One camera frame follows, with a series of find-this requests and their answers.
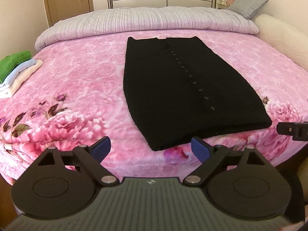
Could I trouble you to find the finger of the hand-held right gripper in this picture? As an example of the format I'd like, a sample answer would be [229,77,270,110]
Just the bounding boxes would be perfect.
[277,121,308,141]

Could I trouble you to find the light blue folded cloth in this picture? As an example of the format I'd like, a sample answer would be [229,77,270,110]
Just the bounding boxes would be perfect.
[0,59,37,86]

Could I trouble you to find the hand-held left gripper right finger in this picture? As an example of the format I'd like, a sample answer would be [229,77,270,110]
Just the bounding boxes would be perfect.
[183,136,265,187]

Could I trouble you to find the brown wooden door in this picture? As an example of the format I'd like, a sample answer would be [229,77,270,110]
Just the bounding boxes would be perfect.
[42,0,94,28]

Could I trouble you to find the grey pleated pillow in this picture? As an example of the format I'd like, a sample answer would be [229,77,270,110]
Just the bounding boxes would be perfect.
[227,0,269,20]

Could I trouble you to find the cream folded cloth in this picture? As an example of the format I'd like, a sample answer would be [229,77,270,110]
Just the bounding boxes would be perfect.
[0,60,43,99]

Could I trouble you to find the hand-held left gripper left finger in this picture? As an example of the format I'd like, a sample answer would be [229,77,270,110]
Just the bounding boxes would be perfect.
[37,136,120,187]

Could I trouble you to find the lilac pleated duvet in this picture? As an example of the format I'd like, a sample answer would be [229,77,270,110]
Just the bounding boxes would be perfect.
[34,6,259,52]

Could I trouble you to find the black knit cardigan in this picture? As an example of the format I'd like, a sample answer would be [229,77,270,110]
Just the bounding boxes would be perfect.
[123,37,273,151]

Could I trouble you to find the green folded towel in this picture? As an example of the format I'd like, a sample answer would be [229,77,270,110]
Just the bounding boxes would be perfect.
[0,50,32,83]

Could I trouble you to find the white quilted pillow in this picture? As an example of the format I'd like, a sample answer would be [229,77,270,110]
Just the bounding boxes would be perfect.
[254,14,308,71]

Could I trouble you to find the pink floral blanket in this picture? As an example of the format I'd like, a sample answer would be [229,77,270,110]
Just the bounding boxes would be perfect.
[0,28,308,181]

